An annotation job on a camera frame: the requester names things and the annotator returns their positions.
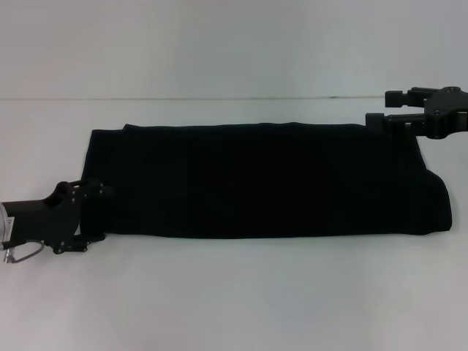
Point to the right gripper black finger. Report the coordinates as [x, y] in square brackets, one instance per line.
[395, 122]
[406, 97]

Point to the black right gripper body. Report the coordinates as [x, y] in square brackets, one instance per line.
[448, 109]

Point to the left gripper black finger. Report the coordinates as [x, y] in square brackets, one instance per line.
[98, 190]
[82, 244]

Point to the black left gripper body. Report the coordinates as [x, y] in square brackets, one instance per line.
[40, 219]

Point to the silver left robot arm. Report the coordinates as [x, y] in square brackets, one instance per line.
[3, 225]

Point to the black t-shirt with FREE print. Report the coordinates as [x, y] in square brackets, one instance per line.
[270, 183]

